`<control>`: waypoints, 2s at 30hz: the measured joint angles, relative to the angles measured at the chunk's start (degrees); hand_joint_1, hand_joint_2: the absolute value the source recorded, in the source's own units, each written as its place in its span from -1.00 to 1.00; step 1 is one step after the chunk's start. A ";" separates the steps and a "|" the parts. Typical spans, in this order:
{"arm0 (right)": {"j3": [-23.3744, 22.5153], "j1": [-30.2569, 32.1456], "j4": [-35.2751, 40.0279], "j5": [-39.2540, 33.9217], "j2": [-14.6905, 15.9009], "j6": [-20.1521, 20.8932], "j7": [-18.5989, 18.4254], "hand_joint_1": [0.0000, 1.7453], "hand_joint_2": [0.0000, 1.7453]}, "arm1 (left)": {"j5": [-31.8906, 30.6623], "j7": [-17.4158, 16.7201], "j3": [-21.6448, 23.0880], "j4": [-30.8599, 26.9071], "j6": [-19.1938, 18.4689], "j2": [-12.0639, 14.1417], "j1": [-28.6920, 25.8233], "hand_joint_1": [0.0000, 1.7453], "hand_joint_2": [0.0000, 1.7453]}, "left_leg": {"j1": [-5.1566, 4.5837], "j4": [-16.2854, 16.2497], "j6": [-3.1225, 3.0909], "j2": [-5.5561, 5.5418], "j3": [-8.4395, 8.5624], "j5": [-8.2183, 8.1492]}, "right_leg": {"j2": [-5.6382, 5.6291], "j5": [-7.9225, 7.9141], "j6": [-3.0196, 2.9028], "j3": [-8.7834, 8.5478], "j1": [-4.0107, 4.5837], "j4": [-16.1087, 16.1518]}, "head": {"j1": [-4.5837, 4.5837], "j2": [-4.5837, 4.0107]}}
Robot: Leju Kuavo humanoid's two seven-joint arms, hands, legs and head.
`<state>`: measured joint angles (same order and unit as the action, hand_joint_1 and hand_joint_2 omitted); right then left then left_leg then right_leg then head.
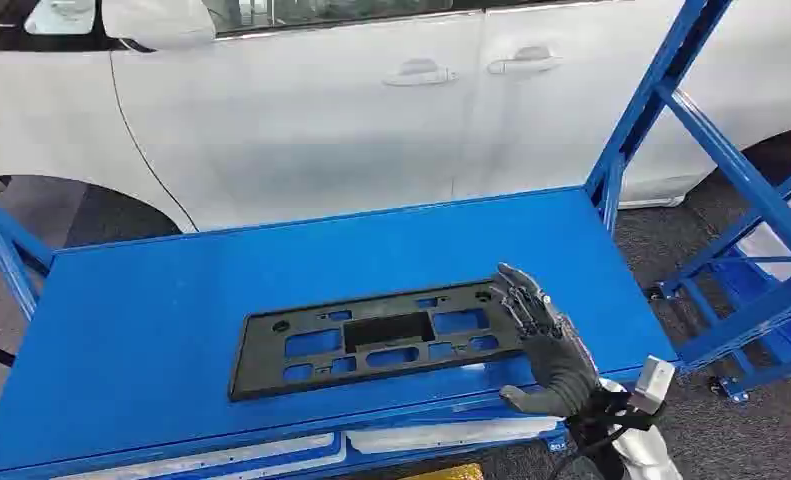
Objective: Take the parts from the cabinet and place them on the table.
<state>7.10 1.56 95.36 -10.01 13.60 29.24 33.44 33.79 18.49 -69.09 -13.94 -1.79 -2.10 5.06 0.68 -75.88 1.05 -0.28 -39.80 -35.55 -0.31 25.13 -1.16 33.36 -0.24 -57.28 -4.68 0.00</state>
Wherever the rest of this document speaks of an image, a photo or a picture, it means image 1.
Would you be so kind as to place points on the white car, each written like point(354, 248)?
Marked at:
point(302, 132)

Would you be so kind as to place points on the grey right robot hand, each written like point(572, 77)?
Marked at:
point(557, 361)

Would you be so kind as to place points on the white car side mirror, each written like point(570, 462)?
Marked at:
point(160, 23)

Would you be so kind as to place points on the black plastic licence plate bracket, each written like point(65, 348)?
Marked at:
point(262, 371)

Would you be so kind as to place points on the blue steel rack table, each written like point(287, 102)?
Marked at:
point(136, 298)

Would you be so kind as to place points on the white label strip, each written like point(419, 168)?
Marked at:
point(448, 434)
point(236, 456)

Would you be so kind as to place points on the black caster wheel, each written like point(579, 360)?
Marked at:
point(726, 387)

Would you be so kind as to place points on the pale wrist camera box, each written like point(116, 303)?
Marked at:
point(653, 384)

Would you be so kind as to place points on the blue steel frame rack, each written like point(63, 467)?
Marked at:
point(733, 166)

